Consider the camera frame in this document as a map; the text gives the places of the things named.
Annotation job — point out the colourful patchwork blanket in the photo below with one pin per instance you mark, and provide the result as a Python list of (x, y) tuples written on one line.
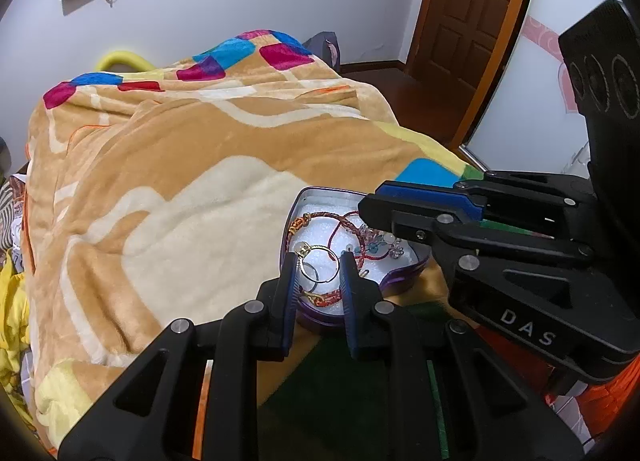
[(150, 166)]

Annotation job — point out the purple heart-shaped box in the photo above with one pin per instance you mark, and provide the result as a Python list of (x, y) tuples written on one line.
[(400, 277)]

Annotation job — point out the grey backpack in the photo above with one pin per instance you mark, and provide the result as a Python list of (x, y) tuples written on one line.
[(325, 48)]

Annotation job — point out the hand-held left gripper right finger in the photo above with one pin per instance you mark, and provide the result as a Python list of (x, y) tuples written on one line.
[(350, 301)]

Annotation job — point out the yellow cloth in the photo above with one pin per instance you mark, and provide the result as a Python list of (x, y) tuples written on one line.
[(12, 301)]

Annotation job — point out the white wardrobe door pink hearts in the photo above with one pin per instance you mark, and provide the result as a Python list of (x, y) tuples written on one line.
[(545, 91)]

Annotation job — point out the orange printed bedsheet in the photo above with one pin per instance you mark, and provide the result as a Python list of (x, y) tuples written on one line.
[(610, 401)]

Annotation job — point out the grey striped cloth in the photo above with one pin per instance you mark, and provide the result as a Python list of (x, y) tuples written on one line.
[(12, 206)]

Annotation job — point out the brown wooden door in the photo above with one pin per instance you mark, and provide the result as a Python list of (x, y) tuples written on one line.
[(465, 16)]

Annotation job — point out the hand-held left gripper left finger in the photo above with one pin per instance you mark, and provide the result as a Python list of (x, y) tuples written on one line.
[(287, 301)]

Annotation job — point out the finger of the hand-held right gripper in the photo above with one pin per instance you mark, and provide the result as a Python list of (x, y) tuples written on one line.
[(425, 193), (395, 218)]

